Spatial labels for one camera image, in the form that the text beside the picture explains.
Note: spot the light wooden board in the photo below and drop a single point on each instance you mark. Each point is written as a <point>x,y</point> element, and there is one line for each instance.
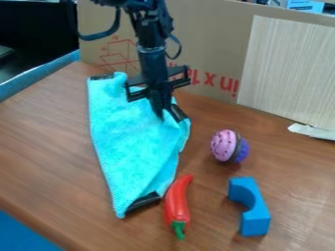
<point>290,68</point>

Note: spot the red toy pepper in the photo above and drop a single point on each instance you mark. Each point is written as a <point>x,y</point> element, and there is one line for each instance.
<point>176,202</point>

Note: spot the white paper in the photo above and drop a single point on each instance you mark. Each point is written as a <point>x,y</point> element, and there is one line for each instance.
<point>312,130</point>

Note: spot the turquoise cloth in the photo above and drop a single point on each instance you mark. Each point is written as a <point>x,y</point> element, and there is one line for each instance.
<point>131,140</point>

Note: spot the pink and purple toy cupcake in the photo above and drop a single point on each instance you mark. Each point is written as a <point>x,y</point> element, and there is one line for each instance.
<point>227,145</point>

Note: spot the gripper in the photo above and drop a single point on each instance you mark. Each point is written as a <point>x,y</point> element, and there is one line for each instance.
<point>152,65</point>

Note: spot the cardboard box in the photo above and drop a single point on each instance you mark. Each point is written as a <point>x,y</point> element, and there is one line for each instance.
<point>209,42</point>

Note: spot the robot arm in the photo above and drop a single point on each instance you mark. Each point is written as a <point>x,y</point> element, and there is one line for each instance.
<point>148,19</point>

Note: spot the blue block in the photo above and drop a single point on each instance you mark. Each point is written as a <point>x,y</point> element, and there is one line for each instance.
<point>252,202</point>

